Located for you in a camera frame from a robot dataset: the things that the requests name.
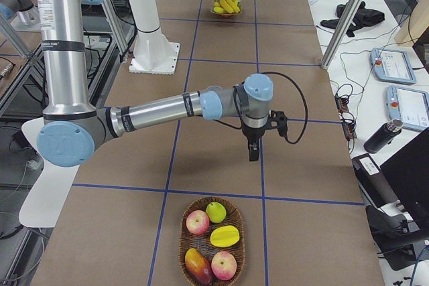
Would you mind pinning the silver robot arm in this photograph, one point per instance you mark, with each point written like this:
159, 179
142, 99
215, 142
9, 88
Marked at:
76, 126

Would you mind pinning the grey square plate orange rim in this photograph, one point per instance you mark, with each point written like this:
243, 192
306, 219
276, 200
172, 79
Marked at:
227, 14

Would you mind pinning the aluminium frame post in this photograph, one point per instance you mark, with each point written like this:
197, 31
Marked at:
340, 31

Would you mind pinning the black cloth bag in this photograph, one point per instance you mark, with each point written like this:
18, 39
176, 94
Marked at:
364, 17

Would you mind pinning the black monitor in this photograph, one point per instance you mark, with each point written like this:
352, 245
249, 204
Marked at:
407, 174

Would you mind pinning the white chair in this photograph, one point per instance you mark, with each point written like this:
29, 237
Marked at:
46, 198

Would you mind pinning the red yellow mango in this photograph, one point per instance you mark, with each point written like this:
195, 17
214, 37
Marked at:
198, 266

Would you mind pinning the blue teach pendant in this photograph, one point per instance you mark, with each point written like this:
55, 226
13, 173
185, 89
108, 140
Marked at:
392, 66
408, 105

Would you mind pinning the lower blue teach pendant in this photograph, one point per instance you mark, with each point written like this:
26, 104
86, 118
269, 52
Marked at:
408, 105

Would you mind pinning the yellow banana top basket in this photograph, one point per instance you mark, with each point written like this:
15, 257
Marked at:
233, 5

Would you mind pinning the yellow banana basket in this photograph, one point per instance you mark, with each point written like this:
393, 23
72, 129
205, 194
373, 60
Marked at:
233, 5
226, 6

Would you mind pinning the green pear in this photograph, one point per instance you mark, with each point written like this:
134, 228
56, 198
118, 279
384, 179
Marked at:
216, 212

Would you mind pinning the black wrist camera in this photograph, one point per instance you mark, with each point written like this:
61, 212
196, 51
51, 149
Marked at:
278, 120

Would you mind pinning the yellow banana front basket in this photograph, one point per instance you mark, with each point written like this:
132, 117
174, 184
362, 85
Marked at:
226, 6

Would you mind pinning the pink apple back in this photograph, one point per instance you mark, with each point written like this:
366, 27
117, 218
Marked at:
197, 222

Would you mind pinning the black water bottle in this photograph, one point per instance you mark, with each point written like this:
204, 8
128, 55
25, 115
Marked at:
383, 136

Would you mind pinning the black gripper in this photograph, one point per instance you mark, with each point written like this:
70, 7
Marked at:
252, 132

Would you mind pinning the pink apple front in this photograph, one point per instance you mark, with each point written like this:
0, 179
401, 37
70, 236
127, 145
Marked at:
224, 265

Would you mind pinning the upper blue teach pendant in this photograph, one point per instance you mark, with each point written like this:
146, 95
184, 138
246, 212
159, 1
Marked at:
392, 66

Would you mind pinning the pink apple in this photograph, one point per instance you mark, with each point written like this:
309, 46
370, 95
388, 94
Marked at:
224, 265
197, 222

